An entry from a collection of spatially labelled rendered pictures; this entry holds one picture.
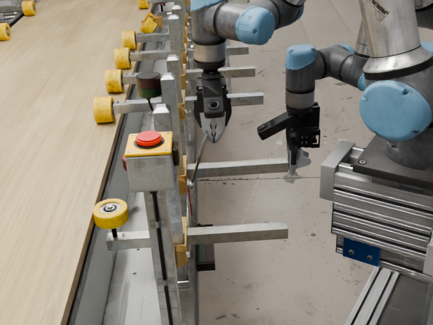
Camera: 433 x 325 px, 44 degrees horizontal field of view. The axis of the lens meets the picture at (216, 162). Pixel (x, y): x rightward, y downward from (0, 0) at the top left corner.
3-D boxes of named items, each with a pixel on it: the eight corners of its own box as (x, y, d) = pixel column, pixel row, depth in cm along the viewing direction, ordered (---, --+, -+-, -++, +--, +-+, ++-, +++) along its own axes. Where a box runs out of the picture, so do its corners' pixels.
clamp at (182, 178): (188, 169, 154) (187, 155, 152) (187, 195, 142) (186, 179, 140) (169, 171, 154) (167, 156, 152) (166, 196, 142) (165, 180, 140)
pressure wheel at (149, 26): (149, 33, 259) (158, 20, 256) (148, 38, 252) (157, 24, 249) (139, 26, 257) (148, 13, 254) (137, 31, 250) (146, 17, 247)
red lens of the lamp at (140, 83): (162, 78, 134) (160, 70, 133) (160, 88, 129) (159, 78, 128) (138, 80, 134) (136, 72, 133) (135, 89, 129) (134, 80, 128)
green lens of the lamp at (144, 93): (162, 88, 135) (162, 80, 134) (161, 97, 130) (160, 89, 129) (139, 89, 135) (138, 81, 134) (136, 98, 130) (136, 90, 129)
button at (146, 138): (163, 138, 84) (162, 129, 83) (162, 150, 81) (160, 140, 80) (138, 140, 84) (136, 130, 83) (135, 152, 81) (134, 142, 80)
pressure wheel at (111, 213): (118, 231, 134) (111, 192, 128) (140, 242, 129) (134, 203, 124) (93, 247, 129) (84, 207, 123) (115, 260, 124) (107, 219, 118)
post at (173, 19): (189, 143, 198) (178, 13, 174) (189, 147, 195) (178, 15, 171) (180, 144, 198) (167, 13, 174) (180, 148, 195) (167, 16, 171)
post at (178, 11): (190, 121, 221) (180, 4, 198) (190, 125, 218) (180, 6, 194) (182, 122, 221) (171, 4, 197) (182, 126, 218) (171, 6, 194)
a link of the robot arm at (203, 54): (227, 45, 117) (189, 46, 117) (227, 64, 119) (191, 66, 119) (225, 34, 123) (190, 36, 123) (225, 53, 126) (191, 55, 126)
